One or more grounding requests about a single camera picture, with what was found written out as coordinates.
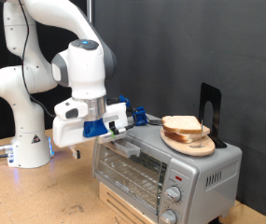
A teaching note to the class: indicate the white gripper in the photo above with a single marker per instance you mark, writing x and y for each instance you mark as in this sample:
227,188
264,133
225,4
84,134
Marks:
67,132

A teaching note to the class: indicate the glass oven door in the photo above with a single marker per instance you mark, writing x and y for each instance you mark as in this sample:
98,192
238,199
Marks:
129,149

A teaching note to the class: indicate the blue spatula grip block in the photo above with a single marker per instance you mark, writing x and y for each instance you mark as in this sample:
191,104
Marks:
140,118

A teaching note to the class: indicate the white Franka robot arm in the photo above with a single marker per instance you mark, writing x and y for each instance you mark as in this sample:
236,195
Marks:
86,71

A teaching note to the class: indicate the silver oven knob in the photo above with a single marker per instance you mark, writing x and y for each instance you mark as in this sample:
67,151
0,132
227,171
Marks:
173,194
169,216

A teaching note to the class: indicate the silver toaster oven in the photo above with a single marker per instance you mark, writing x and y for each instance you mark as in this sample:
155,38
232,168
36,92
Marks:
201,174

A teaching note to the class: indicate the oval wooden board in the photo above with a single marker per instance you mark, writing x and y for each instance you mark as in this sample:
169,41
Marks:
188,148

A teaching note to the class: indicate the thin metal pin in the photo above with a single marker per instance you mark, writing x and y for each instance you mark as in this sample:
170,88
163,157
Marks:
201,133

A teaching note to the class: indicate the black metal bookend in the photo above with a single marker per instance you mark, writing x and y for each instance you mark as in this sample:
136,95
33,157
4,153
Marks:
205,96

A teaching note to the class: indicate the vertical metal pole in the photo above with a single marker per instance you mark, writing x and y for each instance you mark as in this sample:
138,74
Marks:
90,9

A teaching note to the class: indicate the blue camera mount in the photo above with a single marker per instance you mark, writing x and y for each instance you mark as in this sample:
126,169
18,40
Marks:
93,129

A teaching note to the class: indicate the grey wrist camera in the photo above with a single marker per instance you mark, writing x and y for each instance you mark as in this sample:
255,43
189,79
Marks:
107,138

